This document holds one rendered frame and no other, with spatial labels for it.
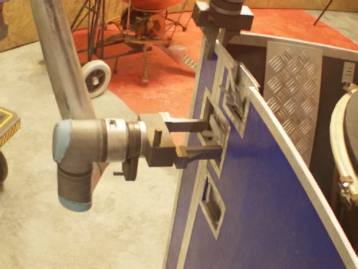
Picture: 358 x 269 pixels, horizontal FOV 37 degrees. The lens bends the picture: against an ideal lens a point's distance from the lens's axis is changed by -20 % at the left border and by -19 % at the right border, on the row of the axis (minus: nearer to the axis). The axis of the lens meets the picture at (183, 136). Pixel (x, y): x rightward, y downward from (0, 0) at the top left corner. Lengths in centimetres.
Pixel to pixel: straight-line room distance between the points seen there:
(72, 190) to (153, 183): 124
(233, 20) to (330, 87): 45
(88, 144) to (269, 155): 37
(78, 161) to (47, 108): 171
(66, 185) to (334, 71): 80
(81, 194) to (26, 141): 141
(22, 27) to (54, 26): 237
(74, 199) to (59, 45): 35
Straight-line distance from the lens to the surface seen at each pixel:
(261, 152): 115
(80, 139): 125
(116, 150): 127
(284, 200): 105
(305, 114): 161
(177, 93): 319
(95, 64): 298
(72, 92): 137
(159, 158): 127
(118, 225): 228
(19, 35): 371
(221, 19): 131
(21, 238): 215
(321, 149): 177
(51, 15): 132
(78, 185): 131
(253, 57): 151
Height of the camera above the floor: 147
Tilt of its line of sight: 31 degrees down
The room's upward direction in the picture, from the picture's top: 10 degrees clockwise
